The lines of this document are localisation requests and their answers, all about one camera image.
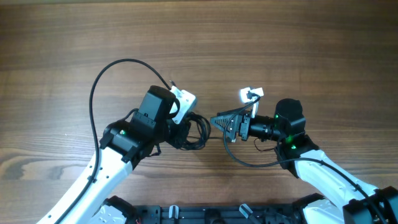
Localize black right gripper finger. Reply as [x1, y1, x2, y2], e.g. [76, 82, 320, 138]
[210, 114, 237, 134]
[217, 107, 248, 115]

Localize black cable bundle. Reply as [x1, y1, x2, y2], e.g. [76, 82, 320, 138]
[178, 111, 223, 151]

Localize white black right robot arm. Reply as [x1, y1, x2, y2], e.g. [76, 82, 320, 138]
[210, 98, 397, 223]

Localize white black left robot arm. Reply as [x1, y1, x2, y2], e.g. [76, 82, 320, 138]
[39, 86, 197, 223]

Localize black right camera cable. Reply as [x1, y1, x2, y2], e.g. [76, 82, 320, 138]
[223, 93, 386, 224]

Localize black camera cable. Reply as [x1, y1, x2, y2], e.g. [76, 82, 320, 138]
[223, 93, 386, 224]
[54, 58, 175, 224]

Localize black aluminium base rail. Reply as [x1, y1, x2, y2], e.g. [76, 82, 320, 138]
[130, 203, 306, 224]

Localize black left camera cable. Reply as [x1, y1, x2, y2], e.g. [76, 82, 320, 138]
[54, 58, 175, 224]

